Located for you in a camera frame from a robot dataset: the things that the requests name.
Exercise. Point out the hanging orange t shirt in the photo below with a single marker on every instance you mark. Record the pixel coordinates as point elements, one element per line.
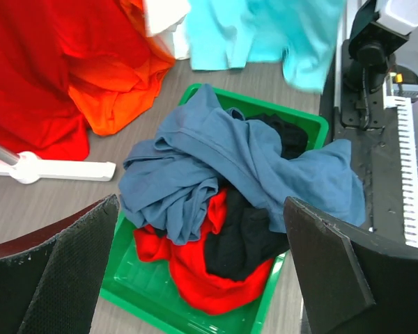
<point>111,92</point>

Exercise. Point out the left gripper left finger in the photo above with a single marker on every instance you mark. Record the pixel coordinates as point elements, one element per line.
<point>50,279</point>

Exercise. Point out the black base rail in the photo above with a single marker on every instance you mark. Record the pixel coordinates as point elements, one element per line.
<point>375,152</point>

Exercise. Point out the black t shirt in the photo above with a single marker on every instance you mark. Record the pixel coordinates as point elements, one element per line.
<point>244,241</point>

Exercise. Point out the hanging white tank top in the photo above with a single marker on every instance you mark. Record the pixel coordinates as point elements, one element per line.
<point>165,23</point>

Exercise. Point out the dark blue t shirt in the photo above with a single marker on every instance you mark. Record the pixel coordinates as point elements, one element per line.
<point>169,180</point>

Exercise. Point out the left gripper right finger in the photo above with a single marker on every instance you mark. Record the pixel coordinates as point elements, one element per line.
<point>352,280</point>

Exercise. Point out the light teal t shirt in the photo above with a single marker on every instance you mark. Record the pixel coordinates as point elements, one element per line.
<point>301,35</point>

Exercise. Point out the red t shirt in tray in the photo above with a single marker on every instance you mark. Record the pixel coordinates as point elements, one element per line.
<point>210,293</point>

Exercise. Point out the hanging red t shirt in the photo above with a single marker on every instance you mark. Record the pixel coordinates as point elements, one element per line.
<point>40,43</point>

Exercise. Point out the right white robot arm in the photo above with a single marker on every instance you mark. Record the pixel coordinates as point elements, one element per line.
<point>368,56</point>

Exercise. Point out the white slotted cable duct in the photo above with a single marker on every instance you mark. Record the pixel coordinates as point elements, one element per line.
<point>408,155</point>

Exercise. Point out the white clothes rack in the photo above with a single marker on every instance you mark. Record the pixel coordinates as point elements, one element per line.
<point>27,168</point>

